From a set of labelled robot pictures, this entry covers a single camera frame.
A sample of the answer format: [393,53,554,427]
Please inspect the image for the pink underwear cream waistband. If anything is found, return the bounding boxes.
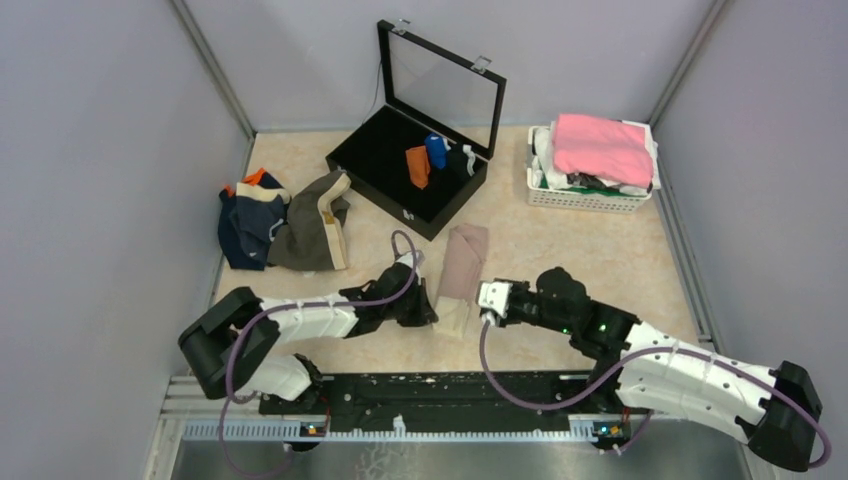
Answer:
[434,224,489,338]

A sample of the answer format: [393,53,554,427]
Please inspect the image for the olive beige underwear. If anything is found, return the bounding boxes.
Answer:
[267,170,351,272]

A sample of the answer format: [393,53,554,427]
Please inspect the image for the orange underwear white waistband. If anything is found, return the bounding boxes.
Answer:
[405,145,431,190]

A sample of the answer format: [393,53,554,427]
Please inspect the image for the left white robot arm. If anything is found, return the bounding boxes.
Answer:
[177,261,438,414]

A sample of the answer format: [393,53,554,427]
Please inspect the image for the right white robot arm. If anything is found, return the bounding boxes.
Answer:
[476,267,833,472]

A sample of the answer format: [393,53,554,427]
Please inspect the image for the black white rolled underwear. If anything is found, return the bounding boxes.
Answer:
[446,143,476,179]

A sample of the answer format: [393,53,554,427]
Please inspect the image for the blue rolled underwear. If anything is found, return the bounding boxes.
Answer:
[424,132,450,170]

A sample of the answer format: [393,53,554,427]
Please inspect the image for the white plastic basket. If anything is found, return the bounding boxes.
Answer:
[525,126,653,214]

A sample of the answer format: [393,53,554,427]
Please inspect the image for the white clothes in basket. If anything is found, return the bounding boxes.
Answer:
[535,119,662,196]

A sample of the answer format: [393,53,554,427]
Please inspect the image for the pink folded cloth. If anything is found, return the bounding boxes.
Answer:
[551,114,655,189]

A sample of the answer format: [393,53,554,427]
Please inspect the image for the navy blue clothes pile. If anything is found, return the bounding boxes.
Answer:
[217,168,292,271]

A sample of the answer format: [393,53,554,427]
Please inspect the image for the black box glass lid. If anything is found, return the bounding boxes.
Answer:
[326,20,507,240]

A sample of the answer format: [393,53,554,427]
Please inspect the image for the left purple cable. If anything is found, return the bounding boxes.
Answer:
[218,229,424,480]

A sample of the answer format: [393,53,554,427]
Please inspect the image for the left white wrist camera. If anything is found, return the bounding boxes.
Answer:
[395,249,425,271]

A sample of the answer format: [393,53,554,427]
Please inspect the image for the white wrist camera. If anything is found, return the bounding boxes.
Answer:
[476,280,513,327]
[395,249,425,271]

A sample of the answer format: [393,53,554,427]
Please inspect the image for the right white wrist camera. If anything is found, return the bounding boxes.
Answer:
[476,280,513,327]

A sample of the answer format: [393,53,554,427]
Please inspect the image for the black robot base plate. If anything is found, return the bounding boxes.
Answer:
[259,372,635,438]

